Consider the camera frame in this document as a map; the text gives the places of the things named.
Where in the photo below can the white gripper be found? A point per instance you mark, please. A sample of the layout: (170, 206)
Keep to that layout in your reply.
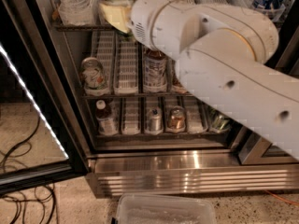
(141, 21)

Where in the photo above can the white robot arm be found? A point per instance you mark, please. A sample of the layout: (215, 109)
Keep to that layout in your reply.
(220, 53)

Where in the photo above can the white green can left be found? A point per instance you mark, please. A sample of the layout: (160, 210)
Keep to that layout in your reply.
(94, 78)

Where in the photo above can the gold can middle shelf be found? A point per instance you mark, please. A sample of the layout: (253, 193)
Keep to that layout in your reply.
(176, 86)

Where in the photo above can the silver can bottom shelf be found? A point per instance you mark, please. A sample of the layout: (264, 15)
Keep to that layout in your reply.
(155, 120)

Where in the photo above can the copper can bottom shelf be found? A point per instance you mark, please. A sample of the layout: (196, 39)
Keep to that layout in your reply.
(176, 118)

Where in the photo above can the stainless steel display fridge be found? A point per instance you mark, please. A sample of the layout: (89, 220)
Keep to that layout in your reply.
(191, 160)

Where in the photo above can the open glass fridge door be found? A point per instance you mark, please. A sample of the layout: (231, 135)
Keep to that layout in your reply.
(42, 130)

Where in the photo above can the closed right fridge door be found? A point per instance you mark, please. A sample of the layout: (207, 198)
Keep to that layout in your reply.
(258, 151)

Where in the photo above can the clear water bottle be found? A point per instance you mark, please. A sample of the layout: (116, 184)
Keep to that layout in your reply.
(78, 12)

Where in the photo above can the brown tea bottle middle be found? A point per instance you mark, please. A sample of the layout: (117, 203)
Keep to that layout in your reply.
(154, 64)

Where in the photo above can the brown tea bottle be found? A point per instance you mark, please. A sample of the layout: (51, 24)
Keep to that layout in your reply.
(154, 64)
(106, 119)

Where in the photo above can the brown tea bottle bottom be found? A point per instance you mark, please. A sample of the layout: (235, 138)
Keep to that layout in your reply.
(106, 119)

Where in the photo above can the clear plastic bin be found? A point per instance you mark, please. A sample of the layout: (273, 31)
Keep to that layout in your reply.
(161, 209)

